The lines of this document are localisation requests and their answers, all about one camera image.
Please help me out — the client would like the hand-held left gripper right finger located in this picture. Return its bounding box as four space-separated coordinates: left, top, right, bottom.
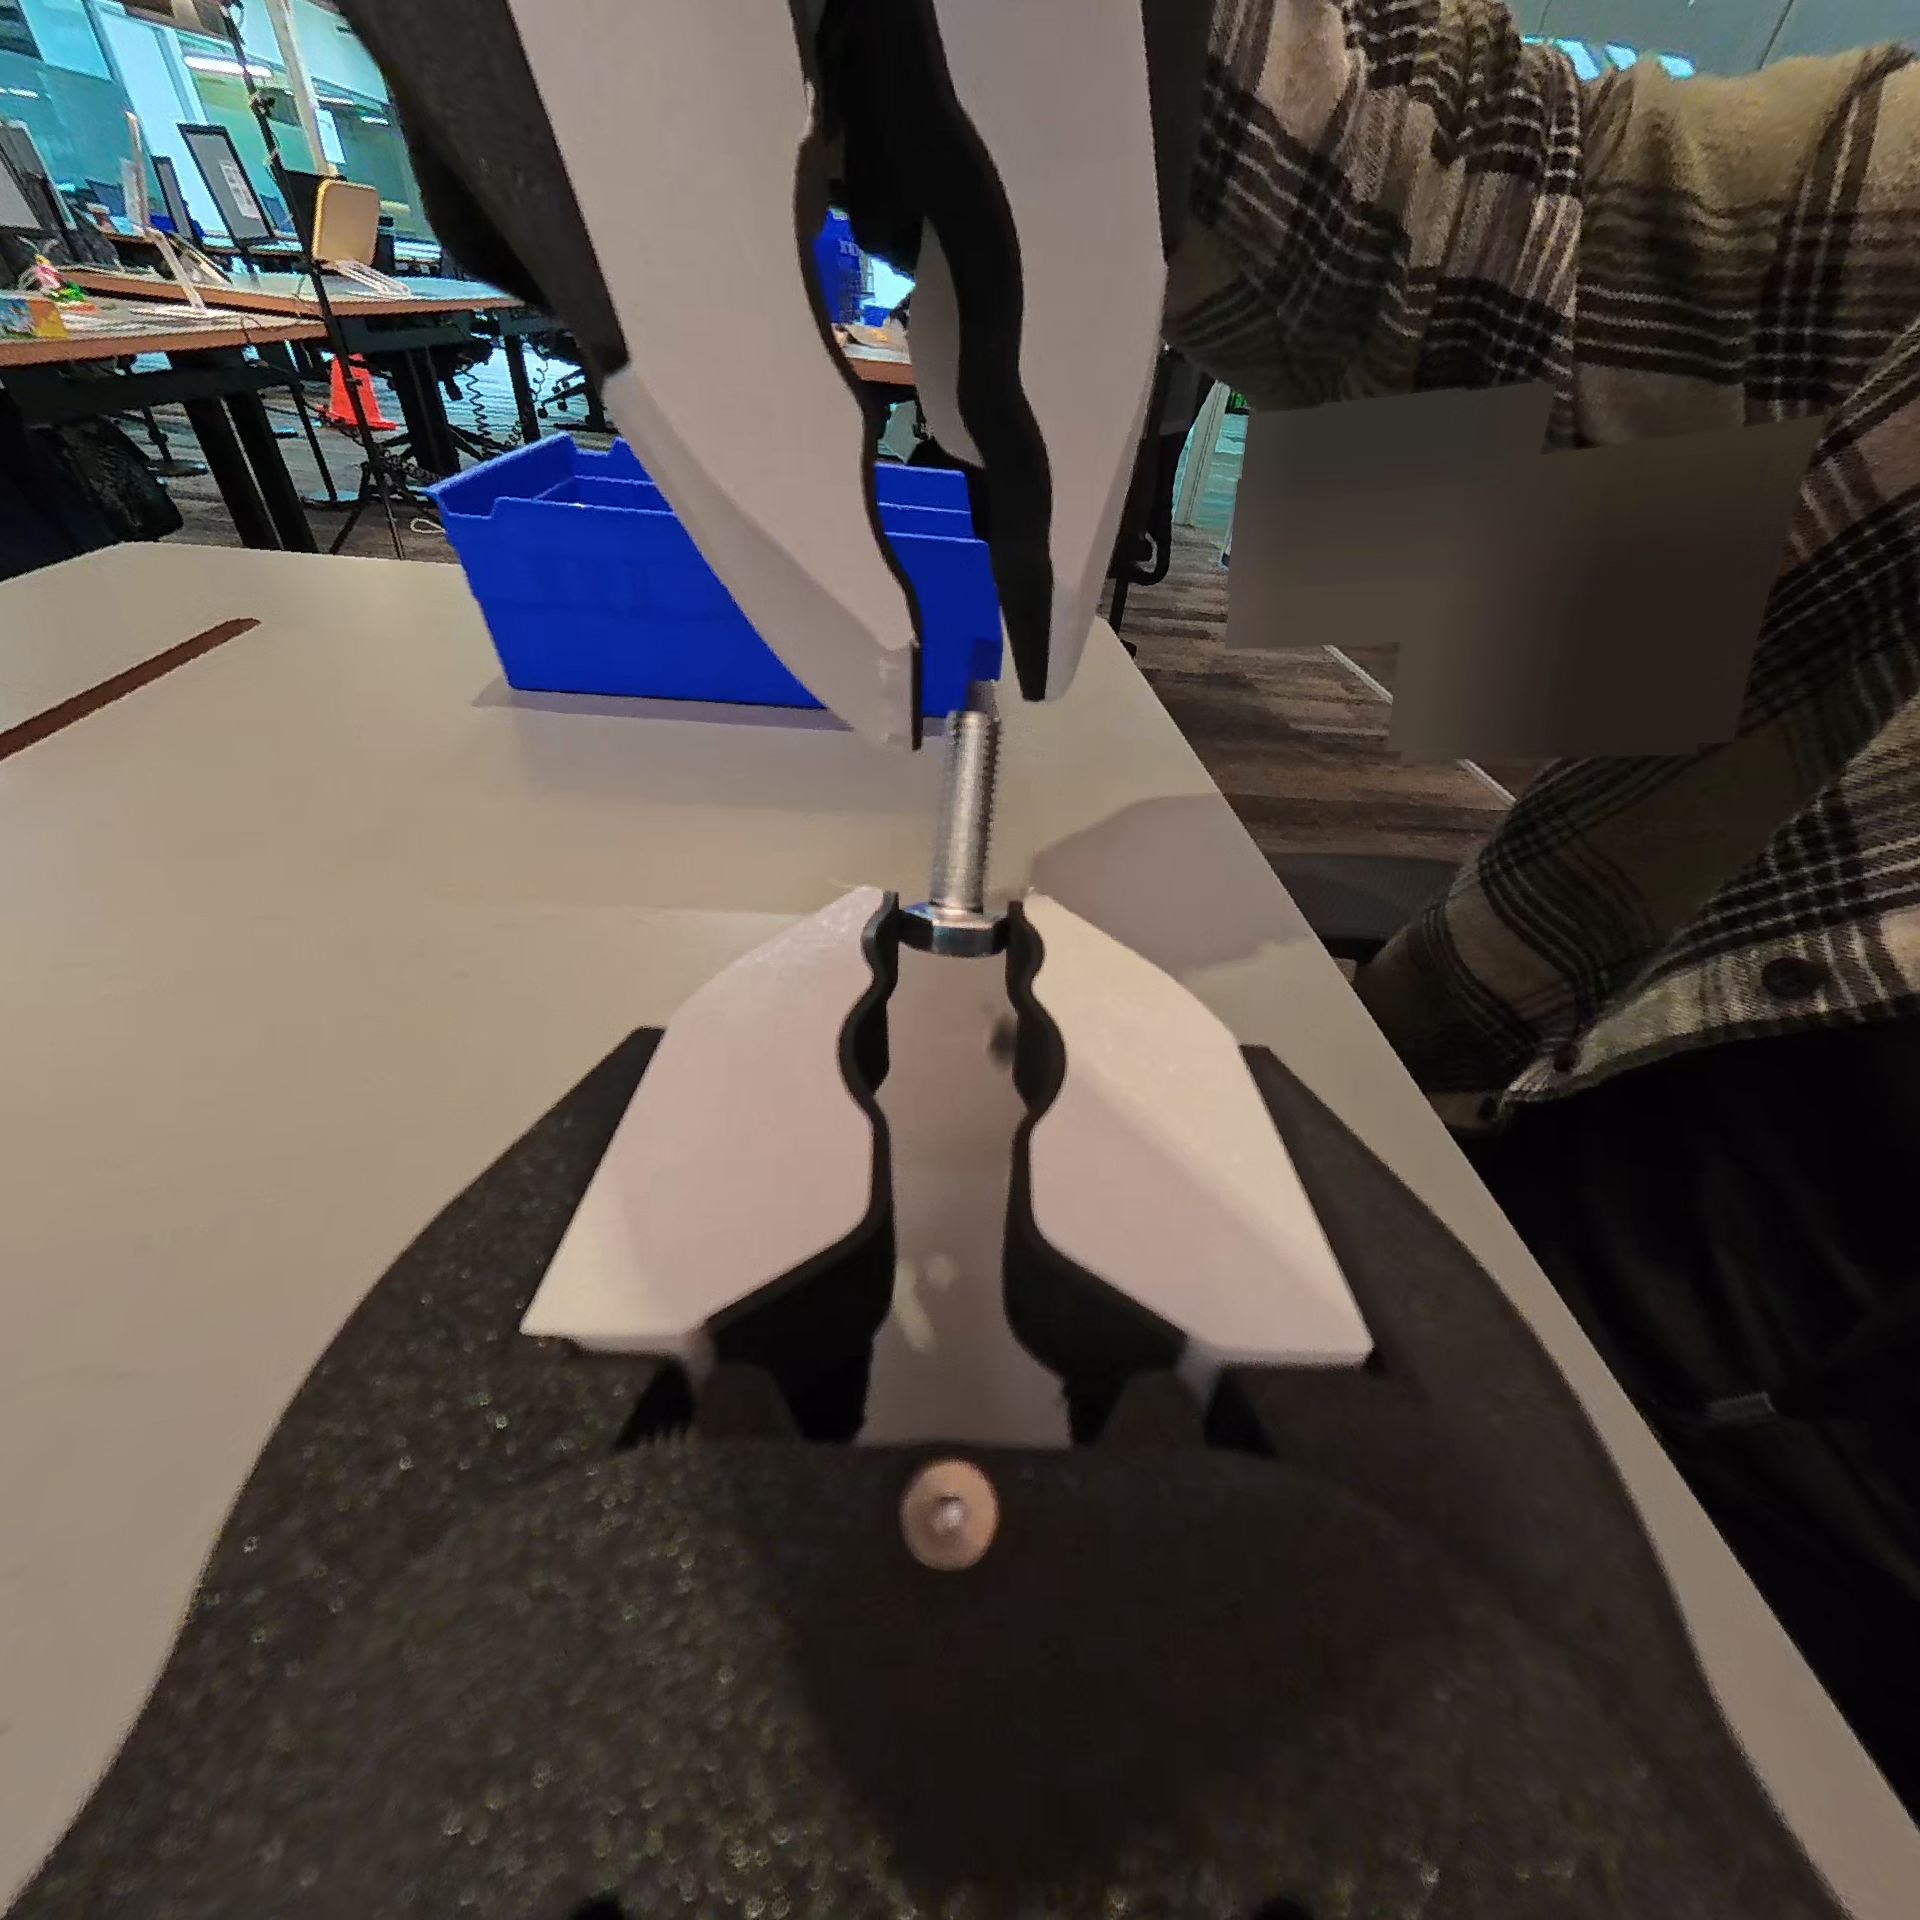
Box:
1004 899 1378 1375

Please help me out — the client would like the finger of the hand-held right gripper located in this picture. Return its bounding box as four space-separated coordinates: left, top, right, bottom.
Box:
909 0 1174 703
501 0 925 754

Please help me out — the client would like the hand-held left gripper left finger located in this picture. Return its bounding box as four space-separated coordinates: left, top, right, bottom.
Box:
521 885 902 1370

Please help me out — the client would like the silver hex bolt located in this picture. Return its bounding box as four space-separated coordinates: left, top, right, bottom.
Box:
899 706 1007 964

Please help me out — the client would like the wooden-top desk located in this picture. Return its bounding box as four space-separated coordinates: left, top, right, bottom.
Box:
0 307 338 557
62 263 527 480

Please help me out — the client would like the computer monitor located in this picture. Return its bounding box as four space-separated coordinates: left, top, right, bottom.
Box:
176 123 283 248

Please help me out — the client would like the blue plastic bin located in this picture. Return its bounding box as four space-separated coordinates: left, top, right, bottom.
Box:
422 437 1004 715

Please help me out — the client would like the black backpack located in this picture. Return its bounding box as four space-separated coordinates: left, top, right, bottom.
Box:
0 418 185 584

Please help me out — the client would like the person's torso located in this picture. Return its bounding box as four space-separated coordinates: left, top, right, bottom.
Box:
1357 312 1920 1129

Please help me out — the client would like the person's lap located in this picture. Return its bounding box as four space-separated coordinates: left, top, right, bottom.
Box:
1461 1022 1920 1816

